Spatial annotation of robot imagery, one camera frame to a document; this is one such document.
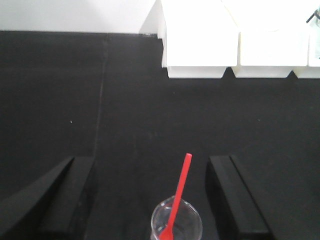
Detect right white storage bin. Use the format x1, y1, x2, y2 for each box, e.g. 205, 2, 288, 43
293, 0, 320, 79

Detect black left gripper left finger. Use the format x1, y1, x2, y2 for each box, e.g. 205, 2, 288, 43
0, 156, 95, 240

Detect left white storage bin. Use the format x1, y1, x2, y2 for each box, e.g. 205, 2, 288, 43
139, 0, 239, 79

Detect white storage bin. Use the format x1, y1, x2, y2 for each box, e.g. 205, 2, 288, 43
222, 0, 310, 78
293, 0, 320, 79
139, 0, 239, 79

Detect red plastic spoon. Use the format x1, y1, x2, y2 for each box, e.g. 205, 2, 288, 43
159, 153, 193, 240

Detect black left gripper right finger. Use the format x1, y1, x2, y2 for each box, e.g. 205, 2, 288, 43
206, 154, 320, 240

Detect middle white storage bin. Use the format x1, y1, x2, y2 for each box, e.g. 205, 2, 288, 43
222, 0, 310, 78

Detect glass beaker front left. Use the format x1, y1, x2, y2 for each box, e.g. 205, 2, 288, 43
149, 196, 203, 240

